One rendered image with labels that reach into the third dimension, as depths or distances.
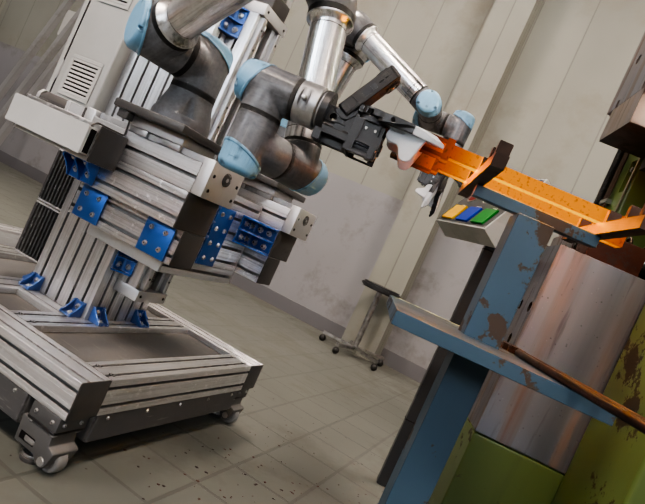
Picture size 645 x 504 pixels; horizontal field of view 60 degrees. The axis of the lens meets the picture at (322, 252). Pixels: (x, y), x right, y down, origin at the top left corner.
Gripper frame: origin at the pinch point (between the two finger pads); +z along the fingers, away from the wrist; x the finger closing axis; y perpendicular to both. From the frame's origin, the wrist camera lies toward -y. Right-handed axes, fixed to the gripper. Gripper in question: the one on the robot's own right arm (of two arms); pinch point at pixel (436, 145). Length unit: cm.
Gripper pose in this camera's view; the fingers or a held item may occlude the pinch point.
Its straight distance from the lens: 96.1
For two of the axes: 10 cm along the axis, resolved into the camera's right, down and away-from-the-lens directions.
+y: -4.1, 9.1, 0.2
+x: -1.1, -0.3, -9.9
